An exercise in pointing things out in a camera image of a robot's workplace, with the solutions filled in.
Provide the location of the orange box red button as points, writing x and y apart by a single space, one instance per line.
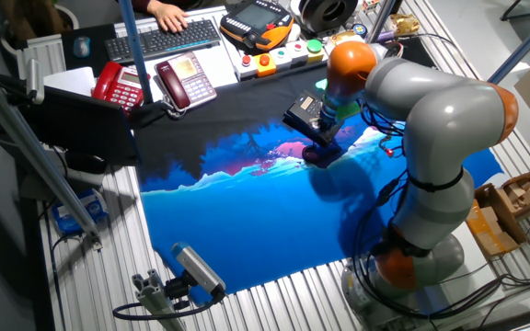
265 66

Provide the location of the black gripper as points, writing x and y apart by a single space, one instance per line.
327 120

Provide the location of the red desk telephone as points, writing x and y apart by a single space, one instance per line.
108 83

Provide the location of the colourful puzzle cube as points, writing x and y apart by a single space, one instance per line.
371 5

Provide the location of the white box green button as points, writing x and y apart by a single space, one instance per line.
282 57

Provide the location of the silver metal pole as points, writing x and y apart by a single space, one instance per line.
380 23

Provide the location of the slim silver camera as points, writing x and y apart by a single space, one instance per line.
35 80

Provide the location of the black computer keyboard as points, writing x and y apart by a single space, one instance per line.
164 40

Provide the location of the maroon desk telephone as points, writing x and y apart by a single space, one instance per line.
191 83

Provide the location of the bare human hand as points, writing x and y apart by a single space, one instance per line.
169 16

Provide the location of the small purple object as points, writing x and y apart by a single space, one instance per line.
384 37

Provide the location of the yellow box green button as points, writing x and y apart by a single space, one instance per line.
314 48

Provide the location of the white flat box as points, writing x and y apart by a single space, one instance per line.
69 82

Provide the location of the gold foil wrapper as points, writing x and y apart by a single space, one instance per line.
405 24

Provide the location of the orange black teach pendant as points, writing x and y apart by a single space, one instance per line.
256 18

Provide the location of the blue metal pole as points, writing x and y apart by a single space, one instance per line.
134 46
527 43

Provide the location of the short aluminium profile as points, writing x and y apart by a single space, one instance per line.
152 299

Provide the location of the silver orange robot arm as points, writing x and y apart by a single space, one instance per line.
444 110

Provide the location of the dark red sleeved forearm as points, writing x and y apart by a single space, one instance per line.
138 4

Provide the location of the yellow cardboard box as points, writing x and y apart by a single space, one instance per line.
495 239

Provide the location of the blue landscape print cloth mat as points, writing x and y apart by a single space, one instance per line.
246 220

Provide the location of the grey computer mouse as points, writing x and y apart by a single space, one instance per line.
81 47

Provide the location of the long aluminium bar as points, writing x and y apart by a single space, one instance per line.
35 151

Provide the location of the silver camera blue cap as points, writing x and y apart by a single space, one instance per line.
198 269

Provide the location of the tan paper packet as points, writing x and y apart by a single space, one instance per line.
345 37

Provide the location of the blue small box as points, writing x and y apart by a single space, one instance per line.
81 213

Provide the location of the green gripper mount plate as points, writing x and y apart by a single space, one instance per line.
350 110

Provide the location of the black mouse pad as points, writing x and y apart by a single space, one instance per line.
69 64

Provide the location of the black desk telephone base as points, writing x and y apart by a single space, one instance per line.
308 108

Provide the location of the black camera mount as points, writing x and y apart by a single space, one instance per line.
177 289

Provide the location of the black laptop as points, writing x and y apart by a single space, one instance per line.
85 128

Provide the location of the white box red button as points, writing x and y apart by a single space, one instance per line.
246 66
298 50

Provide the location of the open brown cardboard box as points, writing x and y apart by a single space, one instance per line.
492 202

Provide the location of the black filament spool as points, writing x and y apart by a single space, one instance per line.
311 18

